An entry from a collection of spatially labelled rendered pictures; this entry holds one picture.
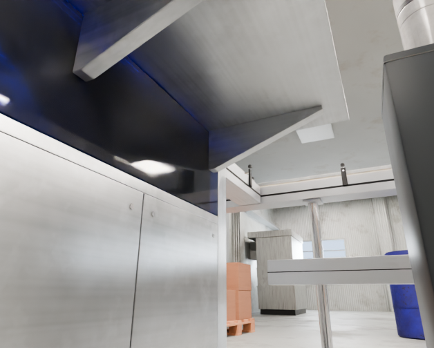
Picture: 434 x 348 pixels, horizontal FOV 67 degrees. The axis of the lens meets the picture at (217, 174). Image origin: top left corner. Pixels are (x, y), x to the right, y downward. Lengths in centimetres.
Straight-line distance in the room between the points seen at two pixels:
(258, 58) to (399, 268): 118
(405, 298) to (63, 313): 363
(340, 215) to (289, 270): 928
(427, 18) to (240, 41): 45
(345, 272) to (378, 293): 901
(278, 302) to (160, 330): 693
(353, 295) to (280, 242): 367
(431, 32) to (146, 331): 88
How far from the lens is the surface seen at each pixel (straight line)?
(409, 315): 394
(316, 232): 172
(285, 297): 759
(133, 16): 60
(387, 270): 166
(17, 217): 51
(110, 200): 62
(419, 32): 94
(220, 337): 99
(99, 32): 63
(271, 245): 772
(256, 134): 95
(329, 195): 170
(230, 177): 141
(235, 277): 375
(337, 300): 1071
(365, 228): 1083
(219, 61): 76
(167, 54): 75
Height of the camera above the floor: 38
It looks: 20 degrees up
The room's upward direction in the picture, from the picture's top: straight up
